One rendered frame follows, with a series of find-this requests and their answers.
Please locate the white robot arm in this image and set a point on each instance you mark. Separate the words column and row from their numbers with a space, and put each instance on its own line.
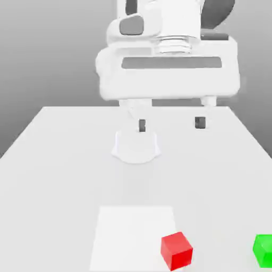
column 180, row 19

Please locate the small red cube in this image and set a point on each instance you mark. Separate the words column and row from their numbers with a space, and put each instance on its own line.
column 176, row 251

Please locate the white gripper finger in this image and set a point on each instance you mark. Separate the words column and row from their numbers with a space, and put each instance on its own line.
column 200, row 122
column 136, row 110

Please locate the small green cube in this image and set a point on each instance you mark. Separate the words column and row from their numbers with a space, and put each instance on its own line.
column 263, row 250

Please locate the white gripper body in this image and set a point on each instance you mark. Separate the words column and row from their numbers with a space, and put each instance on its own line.
column 170, row 81

